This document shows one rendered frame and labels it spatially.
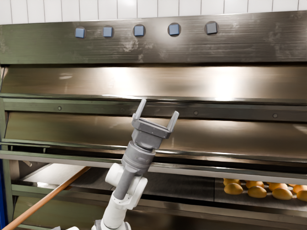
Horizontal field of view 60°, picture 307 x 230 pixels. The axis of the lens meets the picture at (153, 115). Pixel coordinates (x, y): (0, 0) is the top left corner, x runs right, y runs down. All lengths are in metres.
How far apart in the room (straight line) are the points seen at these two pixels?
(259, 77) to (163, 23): 0.51
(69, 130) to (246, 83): 0.94
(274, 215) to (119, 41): 1.12
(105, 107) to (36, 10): 0.62
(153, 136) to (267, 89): 0.67
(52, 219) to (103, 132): 0.64
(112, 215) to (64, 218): 0.81
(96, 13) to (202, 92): 0.65
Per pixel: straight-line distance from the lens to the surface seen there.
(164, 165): 1.23
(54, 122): 1.58
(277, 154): 1.34
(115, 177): 0.83
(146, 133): 0.77
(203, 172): 1.21
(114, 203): 0.91
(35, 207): 1.47
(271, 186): 1.69
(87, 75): 1.45
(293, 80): 1.32
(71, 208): 1.71
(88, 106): 1.44
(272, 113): 1.31
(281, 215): 1.48
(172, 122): 0.79
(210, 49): 1.28
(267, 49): 1.30
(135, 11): 1.36
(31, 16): 1.62
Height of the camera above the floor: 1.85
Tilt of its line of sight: 9 degrees down
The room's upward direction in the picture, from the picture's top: straight up
